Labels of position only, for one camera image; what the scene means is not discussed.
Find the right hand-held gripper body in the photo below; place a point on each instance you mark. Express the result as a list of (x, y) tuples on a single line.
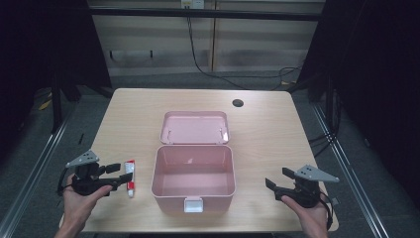
[(303, 191)]

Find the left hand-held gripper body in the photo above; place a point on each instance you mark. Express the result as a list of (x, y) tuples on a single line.
[(86, 180)]

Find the red and white toothpaste tube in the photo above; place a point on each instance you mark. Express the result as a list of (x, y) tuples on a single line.
[(130, 175)]

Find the pink plastic storage box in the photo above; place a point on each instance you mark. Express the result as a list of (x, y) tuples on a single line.
[(194, 185)]

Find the person's right hand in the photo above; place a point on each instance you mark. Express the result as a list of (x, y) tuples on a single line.
[(310, 216)]

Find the person's left hand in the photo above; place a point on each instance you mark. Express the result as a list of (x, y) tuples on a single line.
[(79, 206)]

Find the small black floor piece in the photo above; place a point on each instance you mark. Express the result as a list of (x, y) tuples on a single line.
[(81, 138)]

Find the black stand leg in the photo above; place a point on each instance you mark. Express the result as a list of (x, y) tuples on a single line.
[(56, 105)]

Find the yellow floor tape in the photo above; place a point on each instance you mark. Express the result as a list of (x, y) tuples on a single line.
[(45, 103)]

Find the dark curtain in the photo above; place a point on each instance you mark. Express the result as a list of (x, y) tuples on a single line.
[(39, 43), (376, 66)]

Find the black horizontal bar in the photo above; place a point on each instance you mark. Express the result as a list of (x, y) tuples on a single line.
[(204, 14)]

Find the metal floor rail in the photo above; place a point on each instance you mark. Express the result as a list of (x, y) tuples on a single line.
[(350, 175), (36, 175)]

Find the white wall socket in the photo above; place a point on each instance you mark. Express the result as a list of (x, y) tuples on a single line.
[(192, 3)]

